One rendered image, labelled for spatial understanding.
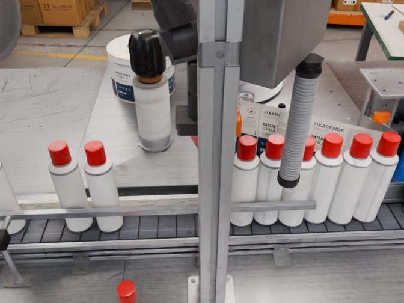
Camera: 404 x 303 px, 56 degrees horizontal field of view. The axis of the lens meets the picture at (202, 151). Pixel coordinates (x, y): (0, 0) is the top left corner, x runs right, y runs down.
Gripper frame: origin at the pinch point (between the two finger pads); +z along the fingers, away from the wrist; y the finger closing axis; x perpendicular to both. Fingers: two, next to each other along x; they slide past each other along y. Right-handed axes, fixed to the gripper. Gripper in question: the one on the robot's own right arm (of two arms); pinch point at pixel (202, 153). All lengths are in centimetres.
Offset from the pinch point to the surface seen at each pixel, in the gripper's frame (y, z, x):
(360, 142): -27.5, -7.4, 7.2
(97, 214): 19.9, 6.0, 10.5
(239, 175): -6.5, -0.8, 8.0
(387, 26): -97, 19, -125
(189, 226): 2.8, 13.4, 7.6
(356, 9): -173, 76, -335
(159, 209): 8.4, 5.3, 10.3
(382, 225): -37.2, 12.8, 8.5
